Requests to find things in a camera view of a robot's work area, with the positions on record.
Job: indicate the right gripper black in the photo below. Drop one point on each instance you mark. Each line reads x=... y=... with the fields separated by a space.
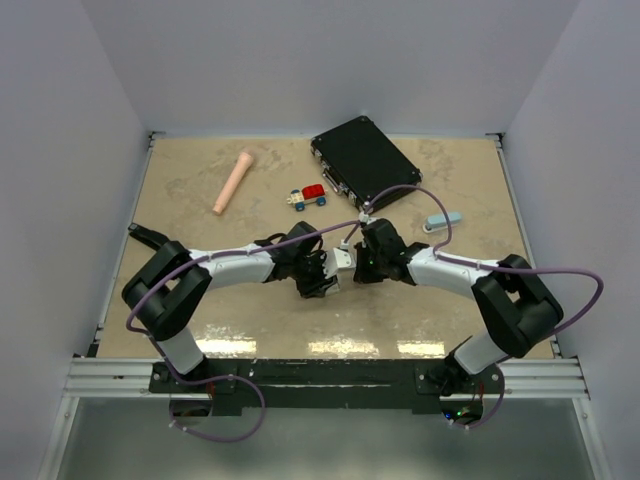
x=362 y=275

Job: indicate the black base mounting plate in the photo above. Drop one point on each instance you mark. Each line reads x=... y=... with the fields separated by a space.
x=420 y=386

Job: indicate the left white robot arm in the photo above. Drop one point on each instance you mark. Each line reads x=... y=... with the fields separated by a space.
x=167 y=290

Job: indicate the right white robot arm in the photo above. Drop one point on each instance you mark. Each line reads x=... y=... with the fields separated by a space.
x=517 y=308

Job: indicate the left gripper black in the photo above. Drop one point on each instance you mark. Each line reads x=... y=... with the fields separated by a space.
x=320 y=285

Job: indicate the black metal-edged briefcase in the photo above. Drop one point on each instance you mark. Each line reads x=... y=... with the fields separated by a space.
x=364 y=165

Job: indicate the red white toy car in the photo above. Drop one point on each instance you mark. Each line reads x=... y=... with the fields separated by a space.
x=311 y=194

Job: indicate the pink plastic flashlight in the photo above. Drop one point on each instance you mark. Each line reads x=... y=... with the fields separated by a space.
x=244 y=162

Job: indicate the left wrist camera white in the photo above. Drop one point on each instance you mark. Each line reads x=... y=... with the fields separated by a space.
x=338 y=259

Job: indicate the aluminium frame rail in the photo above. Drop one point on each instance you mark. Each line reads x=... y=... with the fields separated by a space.
x=110 y=378

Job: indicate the black stapler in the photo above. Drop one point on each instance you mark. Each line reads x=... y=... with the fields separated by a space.
x=150 y=238

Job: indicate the light blue stapler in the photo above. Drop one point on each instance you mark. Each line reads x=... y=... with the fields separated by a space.
x=438 y=222

